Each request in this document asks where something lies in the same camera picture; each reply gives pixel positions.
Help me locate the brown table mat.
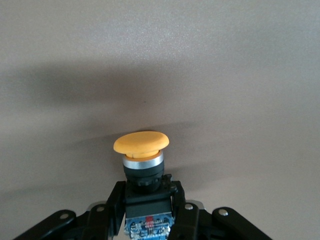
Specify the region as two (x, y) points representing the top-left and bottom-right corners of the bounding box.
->
(0, 0), (320, 240)

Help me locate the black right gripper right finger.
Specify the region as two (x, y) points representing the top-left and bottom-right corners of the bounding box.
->
(169, 180), (273, 240)

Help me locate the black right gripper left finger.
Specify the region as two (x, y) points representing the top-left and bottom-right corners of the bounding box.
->
(12, 181), (127, 240)

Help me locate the orange mushroom push button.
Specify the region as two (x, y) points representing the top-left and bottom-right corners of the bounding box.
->
(112, 130), (179, 237)

